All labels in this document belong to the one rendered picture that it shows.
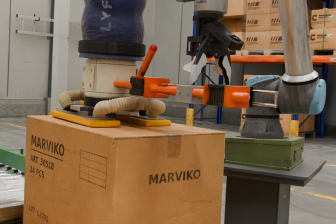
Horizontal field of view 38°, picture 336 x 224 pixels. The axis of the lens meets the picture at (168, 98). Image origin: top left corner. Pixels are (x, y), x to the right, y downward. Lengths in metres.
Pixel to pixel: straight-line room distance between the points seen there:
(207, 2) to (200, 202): 0.59
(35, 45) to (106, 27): 10.36
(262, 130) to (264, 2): 7.95
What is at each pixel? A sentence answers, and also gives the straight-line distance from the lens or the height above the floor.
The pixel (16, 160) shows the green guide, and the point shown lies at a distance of 2.80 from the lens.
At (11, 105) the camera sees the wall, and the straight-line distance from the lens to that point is 11.50.
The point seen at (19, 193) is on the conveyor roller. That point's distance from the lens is 2.34.
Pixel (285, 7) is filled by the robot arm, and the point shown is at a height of 1.40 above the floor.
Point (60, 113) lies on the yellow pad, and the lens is 1.66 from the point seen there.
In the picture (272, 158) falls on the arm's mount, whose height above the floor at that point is 0.79.
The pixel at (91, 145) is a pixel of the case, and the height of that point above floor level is 0.90.
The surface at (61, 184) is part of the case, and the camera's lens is 1.55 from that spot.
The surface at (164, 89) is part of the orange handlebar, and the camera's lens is 1.31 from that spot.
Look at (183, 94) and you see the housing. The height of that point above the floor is 1.06.
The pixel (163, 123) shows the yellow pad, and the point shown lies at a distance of 1.57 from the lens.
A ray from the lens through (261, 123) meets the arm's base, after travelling 2.12.
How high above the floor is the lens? 1.11
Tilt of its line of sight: 3 degrees down
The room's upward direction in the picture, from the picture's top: 3 degrees clockwise
